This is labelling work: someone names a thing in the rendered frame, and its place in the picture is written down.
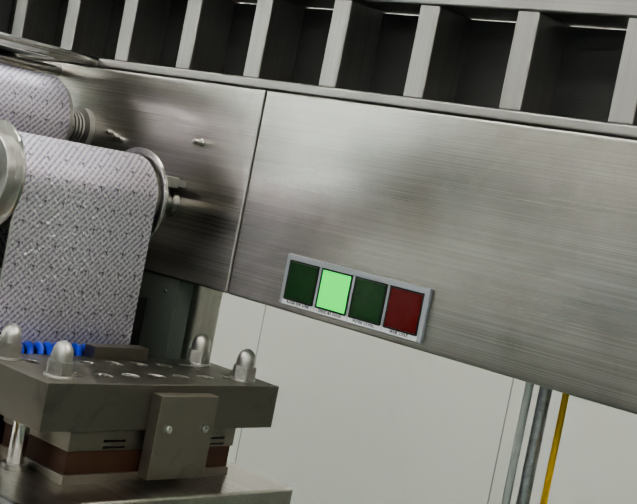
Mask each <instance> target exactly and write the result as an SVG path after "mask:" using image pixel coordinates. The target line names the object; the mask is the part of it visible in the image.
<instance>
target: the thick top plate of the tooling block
mask: <svg viewBox="0 0 637 504"><path fill-rule="evenodd" d="M21 357H22V361H7V360H2V359H0V414H1V415H3V416H6V417H8V418H10V419H12V420H14V421H16V422H18V423H20V424H22V425H25V426H27V427H29V428H31V429H33V430H35V431H37V432H82V431H128V430H146V426H147V421H148V416H149V411H150V405H151V400H152V395H153V393H210V394H213V395H216V396H218V397H219V399H218V404H217V409H216V414H215V419H214V425H213V429H221V428H268V427H271V425H272V420H273V415H274V409H275V404H276V399H277V394H278V389H279V386H276V385H273V384H270V383H268V382H265V381H262V380H259V379H256V378H255V383H244V382H239V381H236V380H234V379H231V378H230V376H231V375H232V370H231V369H228V368H225V367H222V366H220V365H217V364H214V363H211V362H209V363H210V367H201V366H195V365H191V364H188V363H186V362H185V361H186V359H163V358H147V361H125V360H94V359H91V358H89V357H86V356H78V355H74V356H73V362H74V367H73V373H72V375H73V377H74V378H73V380H60V379H54V378H50V377H47V376H45V375H43V372H44V371H46V367H47V362H48V358H49V357H51V355H49V354H21Z"/></svg>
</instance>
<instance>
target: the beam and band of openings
mask: <svg viewBox="0 0 637 504"><path fill-rule="evenodd" d="M242 3H249V4H242ZM256 4H257V5H256ZM313 8H321V9H313ZM327 9H333V10H327ZM385 13H392V14H385ZM398 14H407V15H398ZM413 15H419V16H413ZM472 19H478V20H472ZM484 20H492V21H484ZM498 21H507V22H498ZM512 22H516V23H512ZM571 26H578V27H571ZM583 27H593V28H583ZM598 28H607V29H598ZM612 29H621V30H612ZM626 30H627V31H626ZM0 32H3V33H7V34H10V35H14V36H18V37H22V38H26V39H29V40H33V41H37V42H41V43H45V44H49V45H52V46H56V47H60V48H64V49H68V50H72V51H75V52H79V53H83V54H87V55H91V56H94V57H98V58H99V64H98V65H97V66H93V65H89V64H85V63H84V64H81V63H77V62H73V61H72V62H71V63H69V62H65V61H61V60H57V59H53V58H47V57H39V56H32V55H24V54H20V55H24V56H28V57H32V58H36V59H40V60H46V61H54V62H61V63H69V64H76V65H84V66H91V67H99V68H106V69H114V70H121V71H129V72H136V73H143V74H151V75H158V76H166V77H173V78H181V79H188V80H196V81H203V82H211V83H218V84H226V85H233V86H240V87H248V88H255V89H263V90H268V91H278V92H285V93H293V94H300V95H307V96H315V97H322V98H330V99H337V100H345V101H352V102H360V103H367V104H375V105H382V106H390V107H397V108H404V109H412V110H419V111H427V112H434V113H442V114H449V115H457V116H464V117H472V118H479V119H487V120H494V121H501V122H509V123H516V124H524V125H531V126H539V127H546V128H554V129H561V130H569V131H576V132H583V133H591V134H598V135H606V136H613V137H621V138H628V139H636V140H637V0H0Z"/></svg>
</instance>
